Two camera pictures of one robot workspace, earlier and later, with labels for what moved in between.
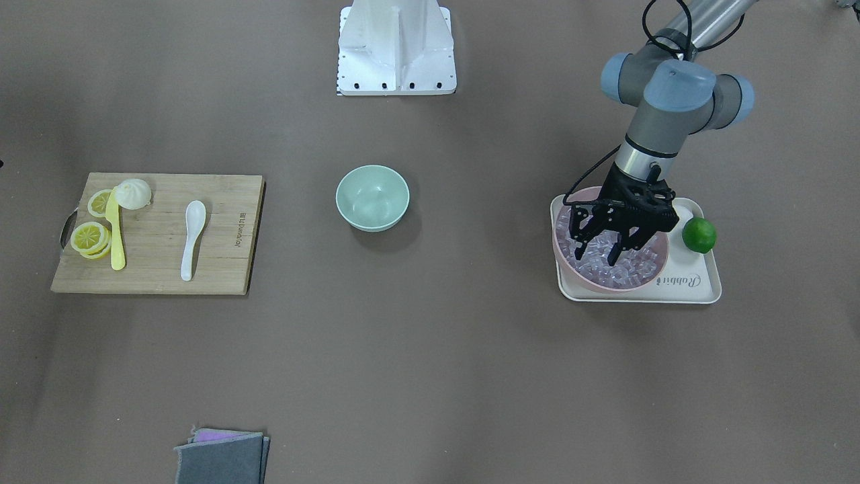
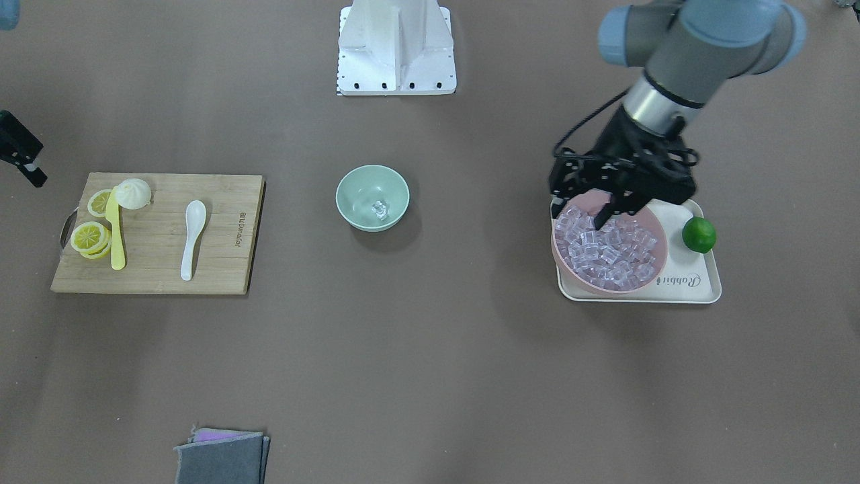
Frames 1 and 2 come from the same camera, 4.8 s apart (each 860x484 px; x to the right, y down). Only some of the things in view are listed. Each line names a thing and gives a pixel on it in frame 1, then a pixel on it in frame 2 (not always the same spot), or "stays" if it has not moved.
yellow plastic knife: (112, 216) stays
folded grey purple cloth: (212, 456) stays
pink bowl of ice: (636, 269) stays
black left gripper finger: (582, 236) to (557, 202)
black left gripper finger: (625, 242) to (619, 204)
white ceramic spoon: (195, 214) stays
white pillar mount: (396, 48) stays
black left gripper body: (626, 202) to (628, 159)
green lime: (699, 234) stays
